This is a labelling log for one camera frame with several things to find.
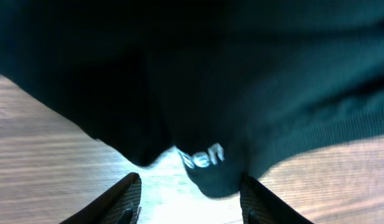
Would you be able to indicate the black t-shirt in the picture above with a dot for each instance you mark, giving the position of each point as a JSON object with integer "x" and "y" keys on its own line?
{"x": 237, "y": 86}

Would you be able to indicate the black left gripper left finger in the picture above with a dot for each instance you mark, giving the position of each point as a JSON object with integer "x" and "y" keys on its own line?
{"x": 118, "y": 205}

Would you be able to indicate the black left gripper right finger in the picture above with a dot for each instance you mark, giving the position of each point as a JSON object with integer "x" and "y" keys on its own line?
{"x": 260, "y": 206}

